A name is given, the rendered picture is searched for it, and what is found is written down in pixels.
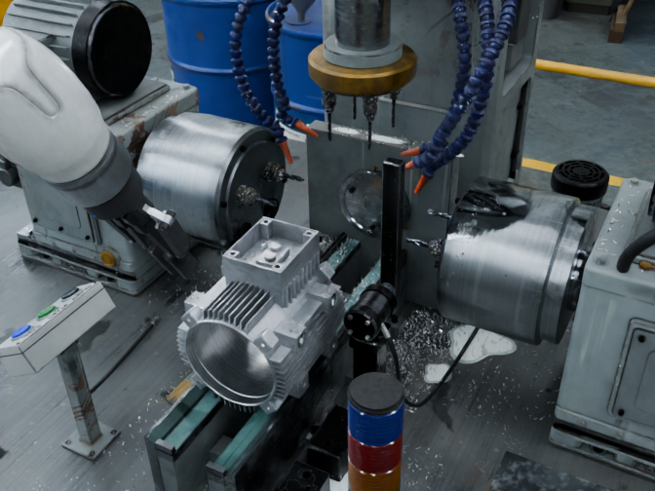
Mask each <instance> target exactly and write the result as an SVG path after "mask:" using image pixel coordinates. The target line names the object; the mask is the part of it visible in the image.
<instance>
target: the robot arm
mask: <svg viewBox="0 0 655 491"><path fill-rule="evenodd" d="M0 154H1V155H2V156H4V157H5V158H6V159H8V160H9V161H10V162H12V163H15V164H17V165H20V166H22V167H23V168H24V169H26V170H29V171H31V172H34V173H36V174H38V175H39V176H41V178H42V179H43V180H44V181H45V182H46V183H47V184H49V185H50V186H52V187H53V188H54V189H55V190H56V191H57V192H58V193H59V194H60V195H61V196H62V197H63V198H64V199H65V200H66V201H68V202H69V203H70V204H72V205H73V206H76V207H81V208H83V209H84V210H85V211H86V212H87V213H88V214H89V215H91V216H92V217H94V218H96V219H100V220H104V221H106V222H107V223H108V224H109V225H110V226H111V227H113V228H114V229H115V230H116V231H117V232H118V233H120V234H121V235H122V236H123V237H124V238H126V239H127V240H128V241H129V242H130V243H131V244H135V243H136V242H138V243H139V244H140V246H142V248H145V249H149V250H148V252H149V253H150V254H151V255H152V256H153V257H154V258H155V259H156V260H157V261H158V262H159V263H160V264H161V265H162V266H163V267H164V268H165V269H166V270H167V271H168V272H169V273H170V274H172V275H174V274H175V272H176V271H178V272H179V274H180V275H181V276H182V277H183V278H185V279H187V280H188V279H189V277H190V275H191V273H192V271H193V269H194V268H195V266H196V264H197V260H196V259H195V258H194V256H193V255H192V254H191V253H190V252H189V251H188V250H187V249H188V248H189V247H190V245H191V241H190V240H189V238H188V237H187V235H186V234H185V232H184V231H183V229H182V227H181V226H180V224H179V223H178V221H177V220H176V213H175V212H174V211H173V210H172V209H168V210H167V211H165V210H164V211H163V212H160V211H159V210H157V209H155V207H154V204H153V203H152V202H151V201H150V200H148V198H147V197H146V196H145V195H144V194H143V184H142V179H141V176H140V174H139V173H138V171H137V170H136V169H135V168H134V166H133V165H132V160H131V156H130V153H129V151H128V150H127V148H126V147H125V146H124V145H123V143H122V142H121V141H120V140H119V139H118V137H117V136H116V135H115V134H114V133H113V131H112V130H111V129H110V127H109V126H108V125H107V124H106V123H105V122H104V121H103V119H102V117H101V113H100V110H99V108H98V106H97V104H96V102H95V100H94V99H93V97H92V96H91V94H90V93H89V92H88V90H87V89H86V88H85V86H84V85H83V84H82V83H81V81H80V80H79V79H78V78H77V76H76V75H75V74H74V73H73V72H72V71H71V70H70V69H69V67H68V66H67V65H66V64H65V63H64V62H63V61H62V60H61V59H60V58H59V57H58V56H57V55H56V54H55V53H53V52H52V51H51V50H50V49H48V48H47V47H46V46H44V45H43V44H41V43H40V42H38V41H37V40H35V39H34V38H32V37H30V36H28V35H26V34H24V33H22V32H20V31H18V30H15V29H13V28H10V27H4V26H0ZM129 233H130V234H129Z"/></svg>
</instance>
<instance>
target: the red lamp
mask: <svg viewBox="0 0 655 491"><path fill-rule="evenodd" d="M402 448H403V432H402V433H401V435H400V436H399V437H398V438H397V439H396V440H394V441H393V442H391V443H389V444H385V445H379V446H373V445H367V444H364V443H361V442H359V441H357V440H356V439H355V438H353V437H352V435H351V434H350V432H349V429H348V457H349V460H350V462H351V463H352V464H353V465H354V467H356V468H357V469H358V470H360V471H362V472H367V473H372V474H379V473H385V472H389V471H391V470H392V469H393V468H395V467H396V466H397V465H398V463H399V462H400V460H401V458H402Z"/></svg>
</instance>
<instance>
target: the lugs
mask: <svg viewBox="0 0 655 491"><path fill-rule="evenodd" d="M334 274H335V271H334V270H333V269H332V268H331V267H330V265H329V264H328V263H327V262H326V261H325V262H323V263H322V264H320V266H319V267H318V268H317V269H316V277H317V278H318V279H319V280H320V281H321V283H325V282H327V281H329V280H330V279H331V277H332V276H333V275H334ZM202 316H203V310H202V309H201V308H200V307H199V306H198V305H195V306H194V307H192V308H191V309H189V310H188V311H187V312H186V313H185V314H184V315H183V316H182V317H181V319H182V320H183V321H184V322H185V323H186V325H187V326H188V327H189V328H190V327H191V326H192V325H194V324H195V323H197V322H198V320H199V319H200V318H201V317H202ZM253 342H254V343H255V344H256V346H257V347H258V348H259V349H260V350H261V351H262V352H263V353H264V354H265V353H267V352H269V351H270V350H272V349H273V348H274V347H275V346H276V344H277V343H278V342H279V339H278V338H277V337H276V335H275V334H274V333H273V332H272V331H271V330H270V329H269V328H266V329H265V330H263V331H261V332H260V333H259V334H258V335H257V336H256V337H255V339H254V340H253ZM191 380H192V381H193V382H194V383H195V384H196V385H197V386H198V387H199V388H200V389H201V390H202V389H204V388H205V387H206V385H205V384H204V383H203V382H202V380H201V379H200V378H199V377H198V376H197V374H196V373H195V374H194V375H193V376H192V377H191ZM283 402H284V401H283V400H280V399H276V398H273V397H272V398H271V400H268V401H267V402H265V403H264V404H261V405H259V406H260V407H261V408H262V409H263V410H264V411H265V412H266V413H267V414H268V415H269V414H271V413H273V412H275V411H277V410H278V409H279V408H280V406H281V405H282V404H283Z"/></svg>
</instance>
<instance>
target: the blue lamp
mask: <svg viewBox="0 0 655 491"><path fill-rule="evenodd" d="M404 410H405V400H404V401H403V403H402V405H401V406H400V407H399V408H397V409H396V410H394V411H393V412H391V413H388V414H385V415H369V414H365V413H363V412H361V411H360V410H358V409H357V408H355V407H354V406H353V405H352V404H351V402H350V401H349V398H348V429H349V432H350V434H351V435H352V437H353V438H355V439H356V440H357V441H359V442H361V443H364V444H367V445H373V446H379V445H385V444H389V443H391V442H393V441H394V440H396V439H397V438H398V437H399V436H400V435H401V433H402V431H403V427H404Z"/></svg>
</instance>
